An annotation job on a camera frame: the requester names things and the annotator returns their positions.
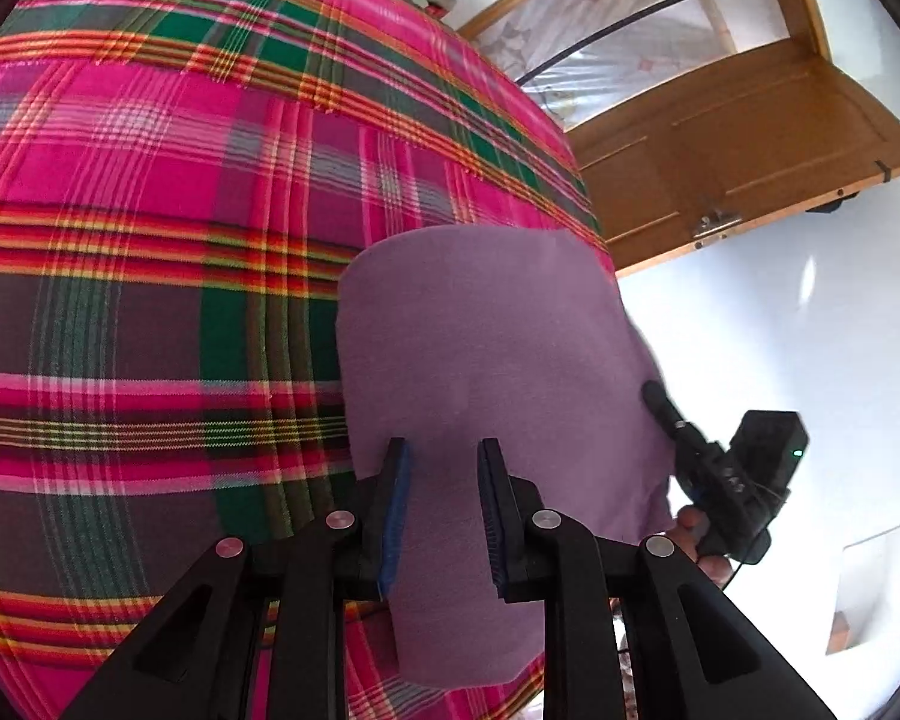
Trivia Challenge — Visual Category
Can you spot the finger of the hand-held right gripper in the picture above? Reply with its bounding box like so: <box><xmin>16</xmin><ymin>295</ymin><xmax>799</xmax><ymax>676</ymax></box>
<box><xmin>640</xmin><ymin>379</ymin><xmax>704</xmax><ymax>460</ymax></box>

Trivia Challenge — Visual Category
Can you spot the wooden door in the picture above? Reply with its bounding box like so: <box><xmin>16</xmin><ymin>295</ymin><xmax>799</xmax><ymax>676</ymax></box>
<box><xmin>570</xmin><ymin>37</ymin><xmax>900</xmax><ymax>278</ymax></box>

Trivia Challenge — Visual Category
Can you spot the pink plaid blanket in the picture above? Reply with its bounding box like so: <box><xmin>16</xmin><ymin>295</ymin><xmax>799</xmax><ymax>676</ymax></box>
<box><xmin>0</xmin><ymin>0</ymin><xmax>616</xmax><ymax>720</ymax></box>

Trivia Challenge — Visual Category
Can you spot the purple fleece garment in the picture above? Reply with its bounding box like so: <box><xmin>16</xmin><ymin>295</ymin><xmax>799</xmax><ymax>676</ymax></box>
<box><xmin>335</xmin><ymin>223</ymin><xmax>680</xmax><ymax>691</ymax></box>

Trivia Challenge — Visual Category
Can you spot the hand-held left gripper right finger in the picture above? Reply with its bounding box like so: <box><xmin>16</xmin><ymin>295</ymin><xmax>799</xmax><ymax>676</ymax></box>
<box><xmin>476</xmin><ymin>436</ymin><xmax>833</xmax><ymax>720</ymax></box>

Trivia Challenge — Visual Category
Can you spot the person's right hand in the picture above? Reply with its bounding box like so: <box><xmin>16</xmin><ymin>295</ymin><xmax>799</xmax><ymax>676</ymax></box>
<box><xmin>673</xmin><ymin>505</ymin><xmax>732</xmax><ymax>584</ymax></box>

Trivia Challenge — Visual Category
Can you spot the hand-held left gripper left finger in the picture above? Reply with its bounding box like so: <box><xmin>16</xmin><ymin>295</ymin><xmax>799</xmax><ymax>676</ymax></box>
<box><xmin>60</xmin><ymin>436</ymin><xmax>413</xmax><ymax>720</ymax></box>

